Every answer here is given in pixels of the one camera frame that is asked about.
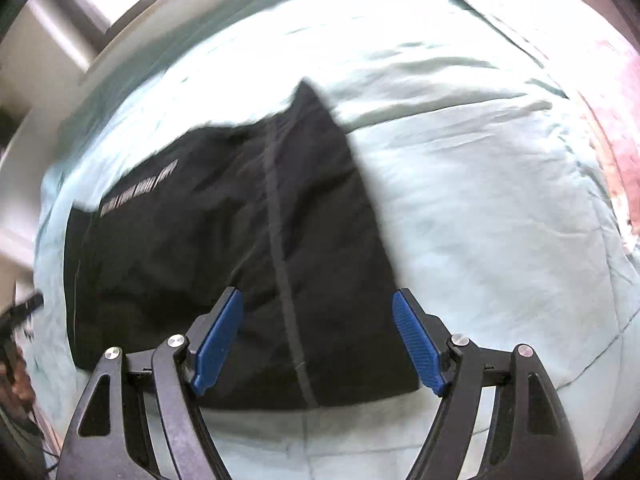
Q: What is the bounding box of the light blue bed blanket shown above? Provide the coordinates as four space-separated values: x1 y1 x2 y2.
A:
30 0 640 480

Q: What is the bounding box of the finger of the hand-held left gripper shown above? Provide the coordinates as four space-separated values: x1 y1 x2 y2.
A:
11 293 45 318

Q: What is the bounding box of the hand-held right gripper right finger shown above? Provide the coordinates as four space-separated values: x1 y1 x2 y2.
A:
391 288 586 480

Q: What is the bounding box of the black hooded jacket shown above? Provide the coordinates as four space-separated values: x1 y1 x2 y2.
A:
64 79 421 410

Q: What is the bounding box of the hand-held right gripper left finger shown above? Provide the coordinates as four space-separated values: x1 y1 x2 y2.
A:
56 286 244 480

